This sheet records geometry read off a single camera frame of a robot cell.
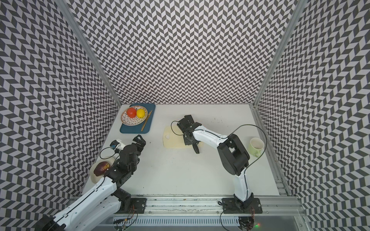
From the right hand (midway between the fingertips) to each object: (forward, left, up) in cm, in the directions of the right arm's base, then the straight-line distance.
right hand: (192, 142), depth 93 cm
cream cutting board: (+6, +14, -5) cm, 15 cm away
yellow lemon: (+24, +39, +2) cm, 46 cm away
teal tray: (+15, +33, -4) cm, 36 cm away
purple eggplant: (-18, +51, +3) cm, 54 cm away
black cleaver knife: (-4, -2, -1) cm, 5 cm away
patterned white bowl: (+19, +47, -3) cm, 51 cm away
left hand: (-5, +31, +11) cm, 33 cm away
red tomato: (+25, +47, +1) cm, 53 cm away
